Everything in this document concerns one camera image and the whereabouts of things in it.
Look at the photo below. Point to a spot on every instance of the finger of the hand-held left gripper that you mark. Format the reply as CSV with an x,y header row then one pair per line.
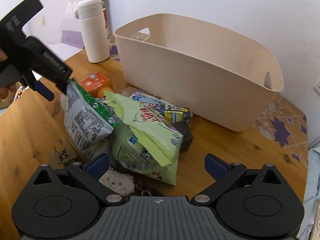
x,y
43,90
50,60

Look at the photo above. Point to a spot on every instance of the grey green snack bag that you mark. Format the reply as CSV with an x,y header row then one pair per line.
x,y
85,125

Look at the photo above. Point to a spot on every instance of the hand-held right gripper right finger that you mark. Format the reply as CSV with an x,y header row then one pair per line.
x,y
216,168

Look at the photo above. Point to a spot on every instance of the wooden desktop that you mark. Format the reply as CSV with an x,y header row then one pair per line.
x,y
30,120

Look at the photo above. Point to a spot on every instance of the person's left hand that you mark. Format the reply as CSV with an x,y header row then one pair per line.
x,y
6,92

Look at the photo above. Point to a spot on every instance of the light blue cloth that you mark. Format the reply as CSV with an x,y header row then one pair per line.
x,y
313,180

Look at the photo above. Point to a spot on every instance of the pale lilac picture board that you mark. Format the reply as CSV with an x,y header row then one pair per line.
x,y
62,5

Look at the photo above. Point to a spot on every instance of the light green snack bag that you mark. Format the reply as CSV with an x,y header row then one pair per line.
x,y
150,140

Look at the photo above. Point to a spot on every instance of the white thermos bottle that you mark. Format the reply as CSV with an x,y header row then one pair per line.
x,y
93,37

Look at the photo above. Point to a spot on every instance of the blue white packet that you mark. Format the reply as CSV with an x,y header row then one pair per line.
x,y
145,97

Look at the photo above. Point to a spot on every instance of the white plush toy brown hair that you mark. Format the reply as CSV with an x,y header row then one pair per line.
x,y
117,181

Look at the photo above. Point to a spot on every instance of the orange small box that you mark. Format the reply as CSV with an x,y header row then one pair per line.
x,y
93,81

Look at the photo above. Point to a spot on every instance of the red white box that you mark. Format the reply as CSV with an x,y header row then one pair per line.
x,y
105,20

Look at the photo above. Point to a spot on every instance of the cartoon print box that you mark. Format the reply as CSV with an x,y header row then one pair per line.
x,y
175,111

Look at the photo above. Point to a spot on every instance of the beige plastic basket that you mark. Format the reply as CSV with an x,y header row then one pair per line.
x,y
187,85

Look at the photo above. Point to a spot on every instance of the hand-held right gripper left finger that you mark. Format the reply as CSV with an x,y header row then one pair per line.
x,y
96,167

